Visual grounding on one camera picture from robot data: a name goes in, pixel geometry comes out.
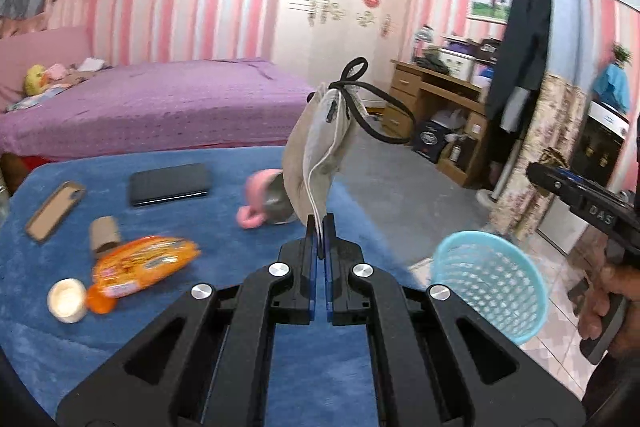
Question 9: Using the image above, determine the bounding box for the purple dotted bedspread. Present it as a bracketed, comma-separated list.
[0, 57, 321, 160]

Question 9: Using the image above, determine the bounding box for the floral door curtain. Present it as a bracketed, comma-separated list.
[487, 0, 596, 240]

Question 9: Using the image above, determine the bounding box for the blue water jug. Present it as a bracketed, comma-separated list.
[592, 59, 632, 115]

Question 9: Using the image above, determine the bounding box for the pink satin curtain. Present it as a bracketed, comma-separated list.
[0, 0, 66, 38]

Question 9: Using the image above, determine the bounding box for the small white fan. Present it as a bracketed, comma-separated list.
[432, 109, 466, 132]

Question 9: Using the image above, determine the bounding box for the round cardboard tube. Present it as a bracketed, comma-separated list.
[89, 215, 123, 260]

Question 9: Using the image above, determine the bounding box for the orange snack packet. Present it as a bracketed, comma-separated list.
[86, 234, 201, 315]

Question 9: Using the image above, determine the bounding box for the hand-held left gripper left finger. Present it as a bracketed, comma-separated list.
[56, 214, 321, 427]

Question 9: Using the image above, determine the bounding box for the pink bed headboard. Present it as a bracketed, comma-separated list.
[0, 26, 93, 108]

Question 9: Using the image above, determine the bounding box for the black phone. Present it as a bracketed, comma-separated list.
[129, 163, 211, 208]

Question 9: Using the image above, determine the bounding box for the person's right hand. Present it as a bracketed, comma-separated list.
[577, 263, 640, 341]

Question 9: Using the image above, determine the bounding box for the white storage box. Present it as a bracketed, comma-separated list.
[437, 47, 476, 80]

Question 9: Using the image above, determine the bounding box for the light blue mesh basket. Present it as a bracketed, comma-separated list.
[430, 231, 548, 345]

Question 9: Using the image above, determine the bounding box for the white floor fan stand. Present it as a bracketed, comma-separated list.
[475, 127, 521, 210]

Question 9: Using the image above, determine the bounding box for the colourful patterned cloth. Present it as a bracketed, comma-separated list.
[6, 84, 68, 112]

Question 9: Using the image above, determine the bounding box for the black and white water dispenser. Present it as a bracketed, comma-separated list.
[540, 99, 632, 258]

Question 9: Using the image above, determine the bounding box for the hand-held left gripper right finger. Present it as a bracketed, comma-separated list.
[324, 213, 586, 427]

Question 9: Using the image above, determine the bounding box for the dark hanging garment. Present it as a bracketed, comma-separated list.
[485, 0, 553, 132]

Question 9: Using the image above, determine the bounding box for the cardboard box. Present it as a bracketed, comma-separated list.
[437, 134, 473, 180]

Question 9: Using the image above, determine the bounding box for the wooden desk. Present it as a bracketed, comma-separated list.
[390, 59, 493, 188]

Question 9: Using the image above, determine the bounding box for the pink mug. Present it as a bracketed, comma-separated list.
[236, 169, 296, 229]

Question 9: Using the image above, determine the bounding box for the beige phone case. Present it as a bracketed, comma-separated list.
[25, 180, 87, 242]

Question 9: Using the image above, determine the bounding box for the beige face mask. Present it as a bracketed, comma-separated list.
[281, 57, 418, 220]

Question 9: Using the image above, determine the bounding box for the yellow duck plush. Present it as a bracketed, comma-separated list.
[25, 64, 50, 96]

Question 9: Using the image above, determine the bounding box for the desk lamp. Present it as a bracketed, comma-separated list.
[412, 24, 435, 62]

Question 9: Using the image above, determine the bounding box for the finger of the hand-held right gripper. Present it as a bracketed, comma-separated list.
[526, 161, 577, 208]

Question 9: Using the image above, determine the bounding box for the couple wall photo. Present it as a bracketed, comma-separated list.
[467, 0, 526, 24]

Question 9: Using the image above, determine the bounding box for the white wardrobe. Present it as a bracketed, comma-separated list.
[272, 0, 416, 128]

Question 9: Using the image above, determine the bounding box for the dark green cloth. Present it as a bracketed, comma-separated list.
[419, 52, 451, 75]

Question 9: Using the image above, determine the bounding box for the black shopping bag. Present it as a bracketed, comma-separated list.
[411, 121, 448, 162]

